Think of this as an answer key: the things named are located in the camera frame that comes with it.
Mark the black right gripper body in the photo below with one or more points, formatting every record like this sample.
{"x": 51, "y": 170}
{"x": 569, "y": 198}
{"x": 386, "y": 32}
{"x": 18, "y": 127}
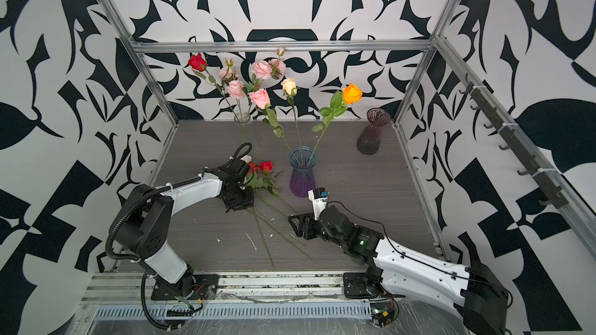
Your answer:
{"x": 323, "y": 232}

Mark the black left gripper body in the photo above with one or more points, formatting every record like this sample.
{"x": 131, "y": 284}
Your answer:
{"x": 242, "y": 198}

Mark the clear ribbed glass vase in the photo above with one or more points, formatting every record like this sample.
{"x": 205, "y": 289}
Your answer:
{"x": 244, "y": 130}

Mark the blue purple glass vase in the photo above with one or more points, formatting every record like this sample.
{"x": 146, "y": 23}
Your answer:
{"x": 302, "y": 178}

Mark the dark red glass vase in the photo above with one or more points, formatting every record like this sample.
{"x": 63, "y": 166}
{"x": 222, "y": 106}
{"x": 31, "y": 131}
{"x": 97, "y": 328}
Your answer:
{"x": 369, "y": 140}

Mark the light pink artificial rose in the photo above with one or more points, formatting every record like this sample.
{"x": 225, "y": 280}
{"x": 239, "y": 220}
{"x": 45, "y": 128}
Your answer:
{"x": 262, "y": 101}

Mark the pink carnation spray stem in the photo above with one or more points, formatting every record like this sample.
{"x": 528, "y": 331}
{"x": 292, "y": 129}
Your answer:
{"x": 233, "y": 92}

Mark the peach artificial rose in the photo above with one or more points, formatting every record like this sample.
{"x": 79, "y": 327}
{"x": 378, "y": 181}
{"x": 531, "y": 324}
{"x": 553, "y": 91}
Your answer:
{"x": 290, "y": 91}

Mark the pink peony stem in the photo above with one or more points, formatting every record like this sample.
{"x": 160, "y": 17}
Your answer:
{"x": 263, "y": 70}

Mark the orange artificial rose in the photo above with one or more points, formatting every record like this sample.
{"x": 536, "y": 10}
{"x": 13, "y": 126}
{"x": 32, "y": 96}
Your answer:
{"x": 339, "y": 103}

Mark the red artificial rose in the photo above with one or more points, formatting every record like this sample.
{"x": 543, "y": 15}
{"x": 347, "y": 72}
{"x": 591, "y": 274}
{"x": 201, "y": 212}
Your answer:
{"x": 199, "y": 66}
{"x": 255, "y": 182}
{"x": 266, "y": 170}

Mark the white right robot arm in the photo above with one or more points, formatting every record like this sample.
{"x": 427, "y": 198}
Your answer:
{"x": 472, "y": 292}

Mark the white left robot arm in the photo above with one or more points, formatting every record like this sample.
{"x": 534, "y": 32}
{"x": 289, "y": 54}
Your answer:
{"x": 140, "y": 230}

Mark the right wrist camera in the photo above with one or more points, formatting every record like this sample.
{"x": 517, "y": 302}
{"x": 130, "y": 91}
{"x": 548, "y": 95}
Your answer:
{"x": 319, "y": 198}

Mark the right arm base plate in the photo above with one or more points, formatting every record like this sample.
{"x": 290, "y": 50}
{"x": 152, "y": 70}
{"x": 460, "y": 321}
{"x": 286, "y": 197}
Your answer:
{"x": 363, "y": 285}

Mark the white cable duct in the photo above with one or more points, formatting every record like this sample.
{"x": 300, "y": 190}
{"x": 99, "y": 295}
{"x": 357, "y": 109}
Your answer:
{"x": 271, "y": 310}

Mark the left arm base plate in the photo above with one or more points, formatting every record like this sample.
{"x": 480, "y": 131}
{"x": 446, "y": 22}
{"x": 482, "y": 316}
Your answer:
{"x": 195, "y": 286}

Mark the aluminium front rail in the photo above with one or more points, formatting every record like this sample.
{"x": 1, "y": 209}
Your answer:
{"x": 277, "y": 286}

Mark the wall hook rail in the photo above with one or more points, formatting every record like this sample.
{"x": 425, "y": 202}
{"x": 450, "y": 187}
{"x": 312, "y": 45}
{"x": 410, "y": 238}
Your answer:
{"x": 516, "y": 140}

